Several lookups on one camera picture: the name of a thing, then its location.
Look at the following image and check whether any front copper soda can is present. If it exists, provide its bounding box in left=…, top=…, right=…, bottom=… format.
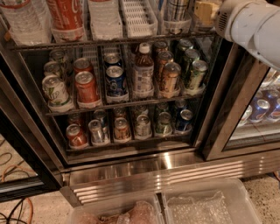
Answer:
left=159, top=62, right=181, bottom=98

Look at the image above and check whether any white green soda can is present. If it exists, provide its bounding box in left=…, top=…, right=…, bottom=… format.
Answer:
left=42, top=74, right=74, bottom=113

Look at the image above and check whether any red can bottom shelf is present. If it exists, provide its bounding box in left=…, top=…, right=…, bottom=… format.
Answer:
left=66, top=124, right=88, bottom=149

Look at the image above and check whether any front green soda can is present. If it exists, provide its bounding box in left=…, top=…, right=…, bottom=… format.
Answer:
left=185, top=59, right=208, bottom=90

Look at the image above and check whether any grey can bottom shelf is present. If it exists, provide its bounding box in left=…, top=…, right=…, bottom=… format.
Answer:
left=135, top=115, right=151, bottom=139

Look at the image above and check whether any red cola bottle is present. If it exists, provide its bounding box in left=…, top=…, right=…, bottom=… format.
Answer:
left=46, top=0, right=86, bottom=43

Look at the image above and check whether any silver can bottom shelf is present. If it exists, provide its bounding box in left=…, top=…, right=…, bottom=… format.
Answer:
left=88, top=119, right=109, bottom=145

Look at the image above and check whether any brown tea bottle white cap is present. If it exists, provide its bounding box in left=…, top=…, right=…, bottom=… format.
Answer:
left=133, top=42, right=154, bottom=98

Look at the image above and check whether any blue can bottom shelf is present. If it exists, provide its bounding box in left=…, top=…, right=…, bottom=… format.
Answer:
left=175, top=109, right=193, bottom=132

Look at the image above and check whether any white plastic shelf tray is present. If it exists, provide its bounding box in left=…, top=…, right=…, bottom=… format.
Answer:
left=120, top=0, right=158, bottom=39

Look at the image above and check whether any clear plastic bin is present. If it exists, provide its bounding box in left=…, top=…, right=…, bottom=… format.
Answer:
left=162, top=178, right=262, bottom=224
left=66, top=192, right=165, bottom=224

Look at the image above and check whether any rear blue soda can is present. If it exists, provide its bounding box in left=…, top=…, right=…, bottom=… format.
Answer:
left=104, top=53, right=123, bottom=68

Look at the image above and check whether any blue pepsi can behind glass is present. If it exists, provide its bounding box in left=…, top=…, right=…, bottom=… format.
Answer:
left=249, top=99, right=270, bottom=123

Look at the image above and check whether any rear red soda can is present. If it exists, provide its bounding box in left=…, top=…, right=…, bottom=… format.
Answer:
left=73, top=58, right=94, bottom=74

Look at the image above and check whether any steel fridge door frame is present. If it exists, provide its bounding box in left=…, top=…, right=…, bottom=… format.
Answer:
left=201, top=39, right=280, bottom=160

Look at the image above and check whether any orange floor cable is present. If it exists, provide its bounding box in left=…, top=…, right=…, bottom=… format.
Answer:
left=0, top=164, right=37, bottom=224

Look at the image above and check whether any left clear plastic bin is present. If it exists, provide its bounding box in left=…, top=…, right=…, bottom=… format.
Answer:
left=66, top=192, right=165, bottom=224

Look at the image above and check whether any orange can bottom shelf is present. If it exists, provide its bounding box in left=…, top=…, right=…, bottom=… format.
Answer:
left=114, top=117, right=131, bottom=142

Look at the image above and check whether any blue label tea bottle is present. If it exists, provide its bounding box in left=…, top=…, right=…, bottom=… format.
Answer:
left=164, top=0, right=192, bottom=34

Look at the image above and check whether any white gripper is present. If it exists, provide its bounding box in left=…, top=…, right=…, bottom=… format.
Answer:
left=194, top=0, right=263, bottom=46

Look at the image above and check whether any front red soda can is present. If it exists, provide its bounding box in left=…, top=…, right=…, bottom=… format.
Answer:
left=74, top=71, right=101, bottom=109

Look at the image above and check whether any blue soda can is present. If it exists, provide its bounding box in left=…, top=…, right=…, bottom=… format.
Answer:
left=105, top=66, right=129, bottom=103
left=104, top=53, right=123, bottom=68

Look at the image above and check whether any green can bottom shelf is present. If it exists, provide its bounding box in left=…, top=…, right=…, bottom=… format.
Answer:
left=155, top=112, right=172, bottom=136

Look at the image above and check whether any clear water bottle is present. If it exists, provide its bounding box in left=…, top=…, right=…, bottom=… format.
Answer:
left=0, top=0, right=52, bottom=46

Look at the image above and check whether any front blue soda can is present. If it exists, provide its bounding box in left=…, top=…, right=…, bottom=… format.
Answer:
left=105, top=66, right=129, bottom=103

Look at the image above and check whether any red soda can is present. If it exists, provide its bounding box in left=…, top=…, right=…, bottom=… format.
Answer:
left=74, top=71, right=101, bottom=109
left=73, top=58, right=94, bottom=74

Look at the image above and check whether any right clear plastic bin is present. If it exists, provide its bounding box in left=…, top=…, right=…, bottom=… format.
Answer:
left=162, top=178, right=262, bottom=224

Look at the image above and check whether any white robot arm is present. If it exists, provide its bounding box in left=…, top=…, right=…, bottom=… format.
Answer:
left=194, top=0, right=280, bottom=71

